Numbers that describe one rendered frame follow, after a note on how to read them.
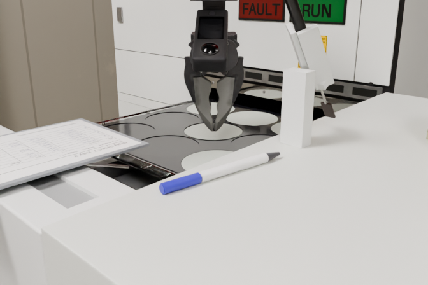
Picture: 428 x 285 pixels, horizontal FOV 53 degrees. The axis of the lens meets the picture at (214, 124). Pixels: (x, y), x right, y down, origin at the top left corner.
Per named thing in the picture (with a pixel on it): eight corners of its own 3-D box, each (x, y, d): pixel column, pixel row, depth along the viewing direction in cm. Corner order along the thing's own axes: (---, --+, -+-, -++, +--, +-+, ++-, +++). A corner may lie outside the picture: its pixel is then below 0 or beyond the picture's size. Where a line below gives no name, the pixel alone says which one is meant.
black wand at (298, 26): (286, -19, 40) (292, -28, 41) (274, -19, 41) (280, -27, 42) (333, 121, 53) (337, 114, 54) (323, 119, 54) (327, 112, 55)
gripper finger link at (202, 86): (213, 122, 73) (213, 68, 71) (214, 133, 68) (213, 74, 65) (195, 122, 73) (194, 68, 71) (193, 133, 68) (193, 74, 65)
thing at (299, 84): (302, 130, 54) (309, 20, 50) (331, 137, 51) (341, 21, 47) (274, 142, 49) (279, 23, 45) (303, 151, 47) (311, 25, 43)
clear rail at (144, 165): (67, 135, 76) (67, 128, 76) (228, 202, 52) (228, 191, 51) (60, 137, 75) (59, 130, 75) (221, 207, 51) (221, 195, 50)
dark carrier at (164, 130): (209, 100, 99) (209, 98, 99) (349, 132, 77) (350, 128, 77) (73, 134, 75) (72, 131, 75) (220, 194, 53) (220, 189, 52)
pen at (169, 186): (275, 147, 45) (158, 181, 37) (282, 150, 44) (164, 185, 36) (275, 156, 45) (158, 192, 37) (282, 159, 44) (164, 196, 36)
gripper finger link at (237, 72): (242, 100, 68) (243, 44, 65) (243, 103, 66) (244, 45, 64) (212, 100, 68) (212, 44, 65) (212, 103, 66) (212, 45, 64)
